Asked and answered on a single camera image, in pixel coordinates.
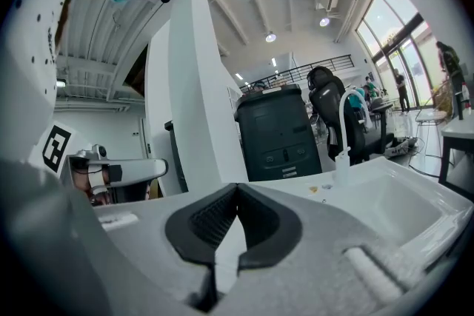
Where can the person's white dotted shirt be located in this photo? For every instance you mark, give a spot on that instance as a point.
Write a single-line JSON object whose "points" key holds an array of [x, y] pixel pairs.
{"points": [[33, 29]]}

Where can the rectangular ceiling light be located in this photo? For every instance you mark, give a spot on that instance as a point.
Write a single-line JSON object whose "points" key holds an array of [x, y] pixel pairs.
{"points": [[61, 83]]}

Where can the small white sink basin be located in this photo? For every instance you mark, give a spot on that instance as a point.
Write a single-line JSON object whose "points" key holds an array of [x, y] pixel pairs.
{"points": [[461, 129]]}

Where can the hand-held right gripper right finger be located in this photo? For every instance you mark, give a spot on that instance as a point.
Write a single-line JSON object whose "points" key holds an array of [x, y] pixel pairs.
{"points": [[314, 270]]}

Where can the round ceiling lamp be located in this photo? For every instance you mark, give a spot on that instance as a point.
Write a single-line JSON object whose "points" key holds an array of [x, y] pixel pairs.
{"points": [[270, 37], [324, 22]]}

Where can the large glass window front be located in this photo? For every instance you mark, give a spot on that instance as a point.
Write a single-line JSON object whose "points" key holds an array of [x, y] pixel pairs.
{"points": [[385, 22]]}

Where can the yellow sticker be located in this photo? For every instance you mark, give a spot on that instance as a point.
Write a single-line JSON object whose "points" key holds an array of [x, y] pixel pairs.
{"points": [[313, 189]]}

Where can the person's left hand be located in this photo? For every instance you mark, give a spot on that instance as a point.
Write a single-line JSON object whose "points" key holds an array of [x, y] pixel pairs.
{"points": [[94, 188]]}

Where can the white red spray bottle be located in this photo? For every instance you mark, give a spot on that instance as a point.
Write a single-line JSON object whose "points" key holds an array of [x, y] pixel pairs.
{"points": [[466, 96]]}

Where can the dark grey wheeled machine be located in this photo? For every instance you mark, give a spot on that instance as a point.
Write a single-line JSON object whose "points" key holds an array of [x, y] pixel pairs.
{"points": [[277, 129]]}

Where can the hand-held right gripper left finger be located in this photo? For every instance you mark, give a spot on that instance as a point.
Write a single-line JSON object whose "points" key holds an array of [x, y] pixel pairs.
{"points": [[155, 233]]}

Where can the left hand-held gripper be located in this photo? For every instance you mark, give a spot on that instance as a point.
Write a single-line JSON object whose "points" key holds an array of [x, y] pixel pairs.
{"points": [[55, 148]]}

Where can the black mezzanine railing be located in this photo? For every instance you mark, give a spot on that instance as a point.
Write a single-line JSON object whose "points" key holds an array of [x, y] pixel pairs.
{"points": [[326, 63]]}

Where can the black office chair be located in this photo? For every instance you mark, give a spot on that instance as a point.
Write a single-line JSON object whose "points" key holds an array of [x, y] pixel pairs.
{"points": [[326, 96]]}

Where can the white ceramic sink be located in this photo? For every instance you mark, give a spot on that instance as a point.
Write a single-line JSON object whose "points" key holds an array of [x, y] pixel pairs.
{"points": [[400, 203]]}

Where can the white faucet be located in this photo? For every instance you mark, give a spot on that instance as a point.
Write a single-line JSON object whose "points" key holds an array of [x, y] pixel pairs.
{"points": [[342, 159]]}

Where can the white partition panel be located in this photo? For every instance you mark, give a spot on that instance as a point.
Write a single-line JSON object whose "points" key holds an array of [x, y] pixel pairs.
{"points": [[200, 85], [157, 92]]}

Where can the black faucet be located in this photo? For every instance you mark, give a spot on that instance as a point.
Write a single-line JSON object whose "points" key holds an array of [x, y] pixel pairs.
{"points": [[461, 105]]}

